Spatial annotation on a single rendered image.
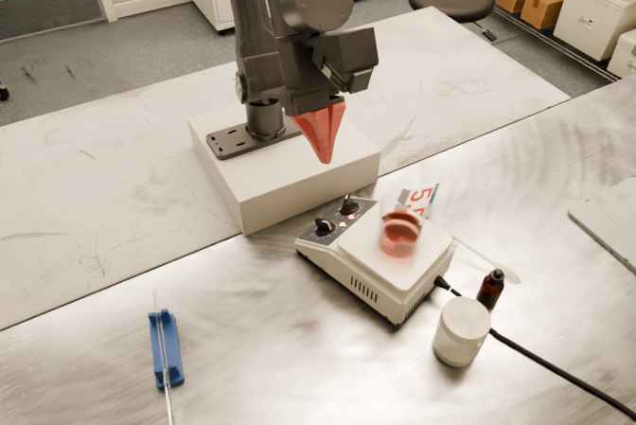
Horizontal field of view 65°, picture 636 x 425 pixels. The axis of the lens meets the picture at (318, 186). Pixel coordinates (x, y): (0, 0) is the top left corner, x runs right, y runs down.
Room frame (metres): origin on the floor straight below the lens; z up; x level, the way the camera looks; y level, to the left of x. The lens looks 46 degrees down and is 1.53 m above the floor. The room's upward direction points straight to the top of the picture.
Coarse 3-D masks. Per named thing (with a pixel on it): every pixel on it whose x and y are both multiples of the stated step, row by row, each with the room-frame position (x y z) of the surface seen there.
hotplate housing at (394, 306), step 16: (352, 224) 0.46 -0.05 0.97; (304, 240) 0.45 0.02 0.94; (336, 240) 0.43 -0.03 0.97; (304, 256) 0.45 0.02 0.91; (320, 256) 0.43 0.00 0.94; (336, 256) 0.41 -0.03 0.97; (448, 256) 0.41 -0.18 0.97; (336, 272) 0.40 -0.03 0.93; (352, 272) 0.38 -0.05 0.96; (368, 272) 0.38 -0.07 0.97; (432, 272) 0.38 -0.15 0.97; (352, 288) 0.38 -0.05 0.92; (368, 288) 0.37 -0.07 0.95; (384, 288) 0.35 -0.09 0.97; (416, 288) 0.36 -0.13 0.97; (432, 288) 0.39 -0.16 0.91; (448, 288) 0.38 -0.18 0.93; (368, 304) 0.37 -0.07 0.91; (384, 304) 0.35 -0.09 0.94; (400, 304) 0.33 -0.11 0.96; (416, 304) 0.36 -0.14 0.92; (400, 320) 0.33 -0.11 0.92
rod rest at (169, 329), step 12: (168, 312) 0.34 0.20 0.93; (156, 324) 0.33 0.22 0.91; (168, 324) 0.33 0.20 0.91; (156, 336) 0.32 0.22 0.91; (168, 336) 0.32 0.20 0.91; (156, 348) 0.30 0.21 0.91; (168, 348) 0.30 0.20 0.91; (156, 360) 0.28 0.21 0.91; (168, 360) 0.28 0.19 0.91; (180, 360) 0.28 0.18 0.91; (156, 372) 0.26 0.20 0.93; (168, 372) 0.26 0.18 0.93; (180, 372) 0.27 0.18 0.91; (156, 384) 0.25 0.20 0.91
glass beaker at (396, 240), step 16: (384, 192) 0.43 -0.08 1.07; (400, 192) 0.44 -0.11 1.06; (416, 192) 0.44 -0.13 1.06; (384, 208) 0.43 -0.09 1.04; (400, 208) 0.44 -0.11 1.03; (416, 208) 0.43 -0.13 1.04; (384, 224) 0.40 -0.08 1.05; (400, 224) 0.38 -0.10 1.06; (416, 224) 0.38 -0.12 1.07; (384, 240) 0.39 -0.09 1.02; (400, 240) 0.38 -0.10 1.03; (416, 240) 0.39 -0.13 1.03; (384, 256) 0.39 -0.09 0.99; (400, 256) 0.38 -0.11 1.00
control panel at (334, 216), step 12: (360, 204) 0.51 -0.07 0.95; (372, 204) 0.50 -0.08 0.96; (324, 216) 0.51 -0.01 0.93; (336, 216) 0.50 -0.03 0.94; (348, 216) 0.49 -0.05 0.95; (360, 216) 0.48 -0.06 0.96; (312, 228) 0.48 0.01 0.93; (336, 228) 0.46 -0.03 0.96; (312, 240) 0.45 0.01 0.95; (324, 240) 0.44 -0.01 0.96
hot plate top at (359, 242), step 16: (368, 224) 0.45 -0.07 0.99; (432, 224) 0.45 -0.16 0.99; (352, 240) 0.42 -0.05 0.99; (368, 240) 0.42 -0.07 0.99; (432, 240) 0.42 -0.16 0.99; (448, 240) 0.42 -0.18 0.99; (352, 256) 0.39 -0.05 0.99; (368, 256) 0.39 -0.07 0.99; (416, 256) 0.39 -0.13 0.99; (432, 256) 0.39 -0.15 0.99; (384, 272) 0.37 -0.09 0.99; (400, 272) 0.37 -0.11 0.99; (416, 272) 0.37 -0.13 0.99; (400, 288) 0.34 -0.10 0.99
